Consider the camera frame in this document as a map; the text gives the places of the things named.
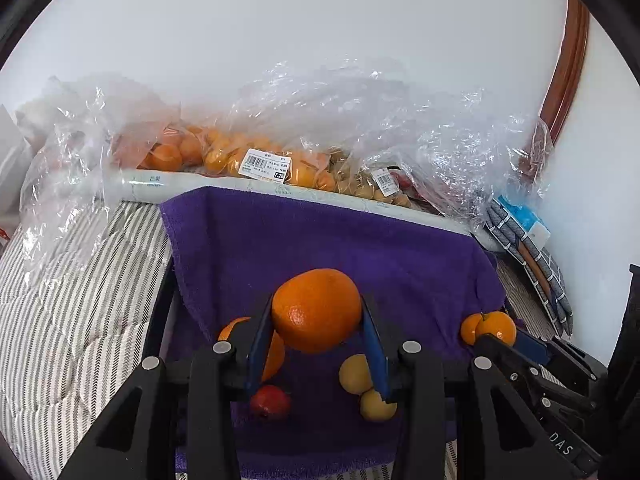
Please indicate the large orange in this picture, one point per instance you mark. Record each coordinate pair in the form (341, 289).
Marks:
(316, 310)
(231, 329)

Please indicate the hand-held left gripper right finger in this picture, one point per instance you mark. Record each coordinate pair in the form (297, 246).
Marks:
(375, 355)

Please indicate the brown wooden frame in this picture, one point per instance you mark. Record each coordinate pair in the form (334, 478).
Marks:
(565, 75)

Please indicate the pile of bagged yellow plums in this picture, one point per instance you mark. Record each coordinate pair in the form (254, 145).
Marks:
(360, 187)

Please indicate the blue tissue packet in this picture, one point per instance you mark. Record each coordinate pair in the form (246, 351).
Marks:
(525, 217)

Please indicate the grey patterned cloth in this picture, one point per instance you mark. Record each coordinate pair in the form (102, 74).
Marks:
(545, 275)

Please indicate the yellow plum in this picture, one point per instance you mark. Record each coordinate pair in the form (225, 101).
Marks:
(352, 374)
(375, 406)

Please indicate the small red apple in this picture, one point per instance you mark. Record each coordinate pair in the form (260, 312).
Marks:
(270, 402)

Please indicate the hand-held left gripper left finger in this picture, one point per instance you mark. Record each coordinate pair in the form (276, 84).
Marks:
(257, 355)

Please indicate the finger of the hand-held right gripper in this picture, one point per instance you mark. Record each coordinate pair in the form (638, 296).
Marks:
(530, 375)
(532, 346)

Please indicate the pile of bagged oranges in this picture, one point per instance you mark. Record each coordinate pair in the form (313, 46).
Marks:
(220, 157)

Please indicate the purple towel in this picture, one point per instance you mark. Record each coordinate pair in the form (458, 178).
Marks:
(300, 240)

